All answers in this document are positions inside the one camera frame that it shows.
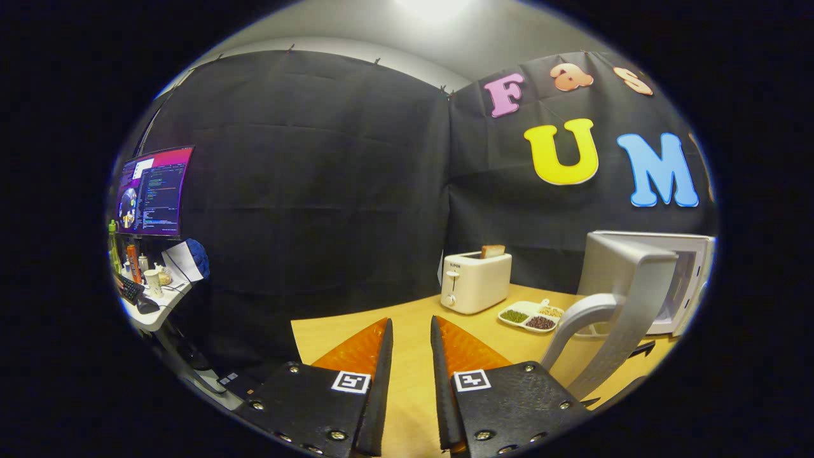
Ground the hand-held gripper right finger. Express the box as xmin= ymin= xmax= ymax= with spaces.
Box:
xmin=431 ymin=315 xmax=592 ymax=458

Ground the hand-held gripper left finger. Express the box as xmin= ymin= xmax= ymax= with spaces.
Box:
xmin=232 ymin=317 xmax=395 ymax=458

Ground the white microwave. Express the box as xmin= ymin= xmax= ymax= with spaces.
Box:
xmin=541 ymin=230 xmax=716 ymax=401

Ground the cream toaster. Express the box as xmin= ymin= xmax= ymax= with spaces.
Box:
xmin=440 ymin=251 xmax=513 ymax=315

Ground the white divided bean dish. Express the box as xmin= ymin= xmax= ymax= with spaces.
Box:
xmin=497 ymin=299 xmax=565 ymax=333

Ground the blue cloth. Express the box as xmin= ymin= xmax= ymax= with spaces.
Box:
xmin=186 ymin=239 xmax=210 ymax=281

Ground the white side desk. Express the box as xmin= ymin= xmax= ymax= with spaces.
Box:
xmin=118 ymin=280 xmax=191 ymax=332

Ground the white paper sheet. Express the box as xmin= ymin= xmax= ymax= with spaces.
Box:
xmin=162 ymin=242 xmax=204 ymax=284

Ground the black keyboard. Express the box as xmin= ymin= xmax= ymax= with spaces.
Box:
xmin=116 ymin=274 xmax=146 ymax=305

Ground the green bottle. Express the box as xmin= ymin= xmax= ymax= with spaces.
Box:
xmin=107 ymin=219 xmax=123 ymax=274

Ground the computer monitor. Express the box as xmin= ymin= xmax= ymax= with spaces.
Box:
xmin=114 ymin=146 xmax=195 ymax=238

